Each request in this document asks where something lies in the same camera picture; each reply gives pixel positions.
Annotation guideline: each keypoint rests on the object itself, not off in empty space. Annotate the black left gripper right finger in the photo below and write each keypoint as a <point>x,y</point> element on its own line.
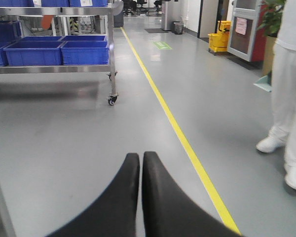
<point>168,211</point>

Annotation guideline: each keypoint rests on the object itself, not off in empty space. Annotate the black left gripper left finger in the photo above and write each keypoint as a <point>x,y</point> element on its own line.
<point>113,213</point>

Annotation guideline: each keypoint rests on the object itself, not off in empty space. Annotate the stainless steel shelf cart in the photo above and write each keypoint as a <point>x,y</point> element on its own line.
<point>113,8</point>

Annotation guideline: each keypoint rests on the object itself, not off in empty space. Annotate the person in white coverall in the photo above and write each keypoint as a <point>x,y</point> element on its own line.
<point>283,95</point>

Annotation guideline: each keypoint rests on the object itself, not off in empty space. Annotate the blue bin front right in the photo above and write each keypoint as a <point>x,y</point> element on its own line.
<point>85,53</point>

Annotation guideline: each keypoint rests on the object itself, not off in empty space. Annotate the blue bin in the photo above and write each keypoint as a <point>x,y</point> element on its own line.
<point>10,32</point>
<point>85,53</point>
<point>34,53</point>

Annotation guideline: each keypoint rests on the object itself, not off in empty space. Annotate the yellow mop bucket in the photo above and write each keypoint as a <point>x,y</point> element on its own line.
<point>218,41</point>

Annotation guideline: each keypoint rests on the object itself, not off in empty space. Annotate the black waste basket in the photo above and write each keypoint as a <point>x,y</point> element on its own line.
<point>178,27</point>

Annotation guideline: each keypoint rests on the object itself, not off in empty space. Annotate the blue bin front middle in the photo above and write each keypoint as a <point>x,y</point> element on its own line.
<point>34,53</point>

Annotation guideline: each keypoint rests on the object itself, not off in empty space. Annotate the grey framed door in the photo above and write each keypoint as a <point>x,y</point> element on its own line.
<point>243,35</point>

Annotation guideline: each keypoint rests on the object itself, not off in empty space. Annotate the blue bin left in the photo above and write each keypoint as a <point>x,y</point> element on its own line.
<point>10,32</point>

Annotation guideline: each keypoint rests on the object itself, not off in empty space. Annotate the potted green plant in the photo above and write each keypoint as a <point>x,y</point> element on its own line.
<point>272,11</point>

